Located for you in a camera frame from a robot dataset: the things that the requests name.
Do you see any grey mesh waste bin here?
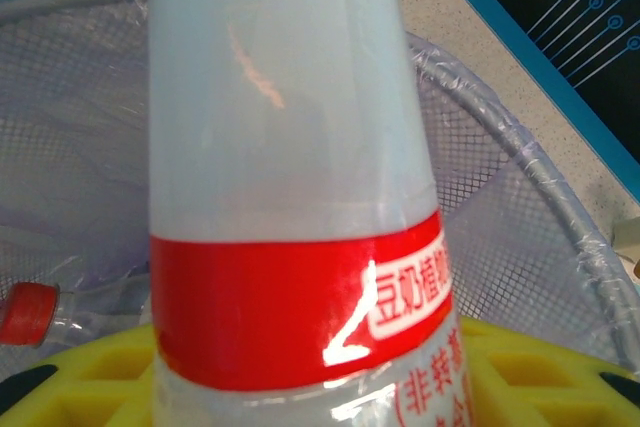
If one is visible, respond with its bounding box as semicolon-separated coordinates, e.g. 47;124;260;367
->
0;0;640;383

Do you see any cola bottle red label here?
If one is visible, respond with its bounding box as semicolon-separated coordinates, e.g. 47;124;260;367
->
0;281;86;348

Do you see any blue circuit-pattern board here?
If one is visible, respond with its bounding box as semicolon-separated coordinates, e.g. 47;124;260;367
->
427;0;640;178

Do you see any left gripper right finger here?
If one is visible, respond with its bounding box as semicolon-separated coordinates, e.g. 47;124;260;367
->
459;317;640;427

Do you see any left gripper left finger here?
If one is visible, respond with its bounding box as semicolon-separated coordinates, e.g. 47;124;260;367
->
0;321;161;427

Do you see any white bottle red label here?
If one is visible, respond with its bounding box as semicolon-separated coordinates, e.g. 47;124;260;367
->
148;0;474;427

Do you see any mesh bin with plastic liner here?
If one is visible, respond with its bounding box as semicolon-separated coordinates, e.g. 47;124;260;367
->
0;0;640;383

